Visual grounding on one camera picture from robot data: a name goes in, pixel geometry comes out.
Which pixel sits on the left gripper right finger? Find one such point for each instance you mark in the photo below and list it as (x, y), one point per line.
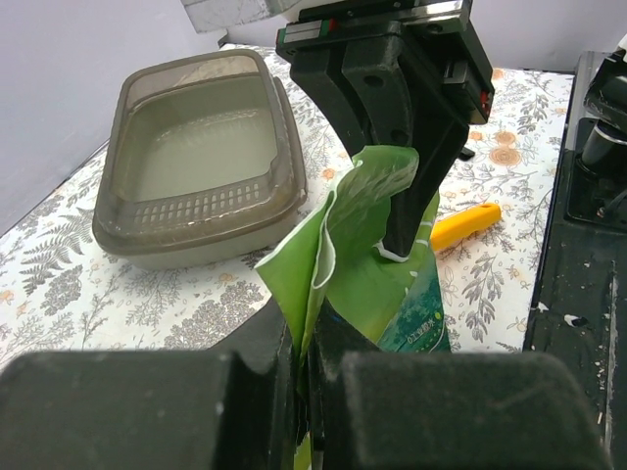
(371, 409)

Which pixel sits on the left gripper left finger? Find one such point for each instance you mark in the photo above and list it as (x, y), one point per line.
(231, 406)

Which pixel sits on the green litter bag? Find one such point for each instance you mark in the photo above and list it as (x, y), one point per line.
(339, 255)

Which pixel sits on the yellow plastic scoop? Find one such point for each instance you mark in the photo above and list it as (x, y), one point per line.
(456, 227)

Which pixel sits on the grey litter box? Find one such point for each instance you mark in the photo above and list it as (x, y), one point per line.
(204, 163)

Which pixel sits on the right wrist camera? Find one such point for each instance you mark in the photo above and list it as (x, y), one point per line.
(211, 15)

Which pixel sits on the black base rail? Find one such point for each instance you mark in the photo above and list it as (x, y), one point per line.
(578, 310)

